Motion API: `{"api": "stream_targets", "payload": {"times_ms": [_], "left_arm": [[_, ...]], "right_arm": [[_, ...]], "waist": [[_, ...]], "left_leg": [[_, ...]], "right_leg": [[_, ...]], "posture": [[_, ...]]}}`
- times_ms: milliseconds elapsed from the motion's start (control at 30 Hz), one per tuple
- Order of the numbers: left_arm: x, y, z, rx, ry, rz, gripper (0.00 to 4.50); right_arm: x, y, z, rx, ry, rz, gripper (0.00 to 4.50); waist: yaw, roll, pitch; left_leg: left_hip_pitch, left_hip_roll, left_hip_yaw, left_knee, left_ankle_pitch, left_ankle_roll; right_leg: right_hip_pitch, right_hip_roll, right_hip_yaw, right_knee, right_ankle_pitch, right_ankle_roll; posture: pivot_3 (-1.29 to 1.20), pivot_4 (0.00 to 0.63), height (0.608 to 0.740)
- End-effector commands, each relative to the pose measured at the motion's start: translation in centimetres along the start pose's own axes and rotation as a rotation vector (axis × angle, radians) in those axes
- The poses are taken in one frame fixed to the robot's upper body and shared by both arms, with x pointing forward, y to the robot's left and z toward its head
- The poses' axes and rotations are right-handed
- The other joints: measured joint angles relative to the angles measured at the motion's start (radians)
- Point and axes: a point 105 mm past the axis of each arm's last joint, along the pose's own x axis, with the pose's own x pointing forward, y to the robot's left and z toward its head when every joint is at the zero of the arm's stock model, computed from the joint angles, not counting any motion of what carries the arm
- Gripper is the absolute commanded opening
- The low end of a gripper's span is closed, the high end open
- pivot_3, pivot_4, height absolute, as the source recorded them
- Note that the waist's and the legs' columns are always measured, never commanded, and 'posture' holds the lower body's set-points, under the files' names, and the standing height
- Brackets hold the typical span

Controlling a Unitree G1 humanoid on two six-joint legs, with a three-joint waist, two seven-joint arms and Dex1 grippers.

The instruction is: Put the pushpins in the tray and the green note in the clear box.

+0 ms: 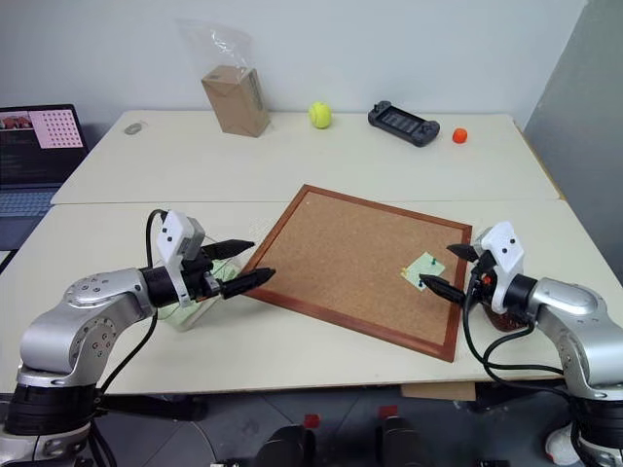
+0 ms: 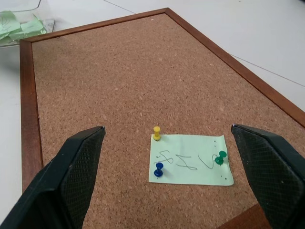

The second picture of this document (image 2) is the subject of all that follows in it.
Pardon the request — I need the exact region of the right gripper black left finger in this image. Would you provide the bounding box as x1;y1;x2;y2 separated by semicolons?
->
0;125;106;229

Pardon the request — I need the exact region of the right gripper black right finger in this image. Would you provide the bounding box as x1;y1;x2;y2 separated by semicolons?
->
230;124;305;229

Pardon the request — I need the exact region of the green push pin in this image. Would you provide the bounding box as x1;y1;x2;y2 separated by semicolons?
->
214;150;227;166

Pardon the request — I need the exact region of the green paper note with scribble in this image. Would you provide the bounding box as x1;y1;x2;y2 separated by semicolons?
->
148;134;234;186

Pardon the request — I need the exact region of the blue push pin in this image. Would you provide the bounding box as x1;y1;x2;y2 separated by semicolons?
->
153;162;164;178

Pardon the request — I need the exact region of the wood framed cork board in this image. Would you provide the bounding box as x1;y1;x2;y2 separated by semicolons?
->
19;7;305;229

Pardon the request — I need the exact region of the clear plastic container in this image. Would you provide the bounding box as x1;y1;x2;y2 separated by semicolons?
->
0;0;56;47

